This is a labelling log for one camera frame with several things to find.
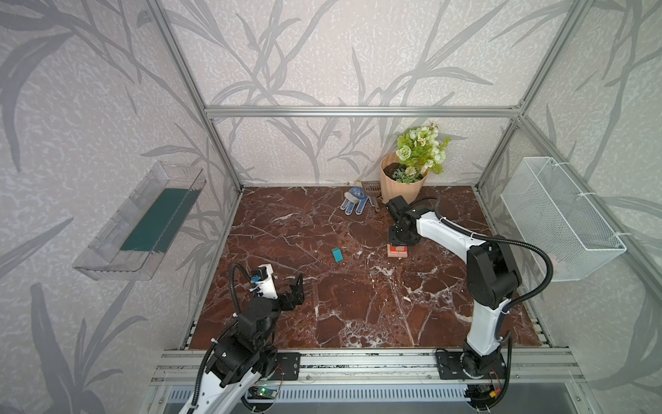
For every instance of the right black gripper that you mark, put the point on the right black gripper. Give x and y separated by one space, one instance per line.
402 235

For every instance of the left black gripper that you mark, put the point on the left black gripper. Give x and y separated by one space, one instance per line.
285 297

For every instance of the teal block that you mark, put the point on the teal block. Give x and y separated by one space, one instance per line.
337 254

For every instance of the pink block front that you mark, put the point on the pink block front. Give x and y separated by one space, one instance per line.
397 254

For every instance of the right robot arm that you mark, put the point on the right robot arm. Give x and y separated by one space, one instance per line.
492 278

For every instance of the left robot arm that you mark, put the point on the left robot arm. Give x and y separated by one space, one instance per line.
244 353

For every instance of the beige flower pot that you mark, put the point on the beige flower pot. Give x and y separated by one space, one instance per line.
391 188

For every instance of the small brown rake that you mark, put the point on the small brown rake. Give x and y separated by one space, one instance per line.
372 190

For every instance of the blue white garden glove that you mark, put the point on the blue white garden glove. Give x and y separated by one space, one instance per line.
355 200

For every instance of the green white artificial flowers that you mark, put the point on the green white artificial flowers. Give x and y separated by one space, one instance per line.
420 152

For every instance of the left controller board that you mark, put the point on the left controller board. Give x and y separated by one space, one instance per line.
263 392

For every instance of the green mat in tray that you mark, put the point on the green mat in tray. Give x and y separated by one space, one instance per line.
160 225

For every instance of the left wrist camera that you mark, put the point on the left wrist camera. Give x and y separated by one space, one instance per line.
262 282

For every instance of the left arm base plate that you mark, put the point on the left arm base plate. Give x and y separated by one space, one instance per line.
290 364

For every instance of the aluminium front rail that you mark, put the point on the aluminium front rail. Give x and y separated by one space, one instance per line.
326 366

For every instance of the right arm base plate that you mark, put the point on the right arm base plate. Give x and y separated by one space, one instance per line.
450 365

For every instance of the white wire mesh basket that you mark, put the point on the white wire mesh basket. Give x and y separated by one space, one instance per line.
553 213

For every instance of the clear plastic wall tray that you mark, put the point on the clear plastic wall tray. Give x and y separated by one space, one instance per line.
103 259

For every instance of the aluminium frame crossbar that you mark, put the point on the aluminium frame crossbar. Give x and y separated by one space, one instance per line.
361 111

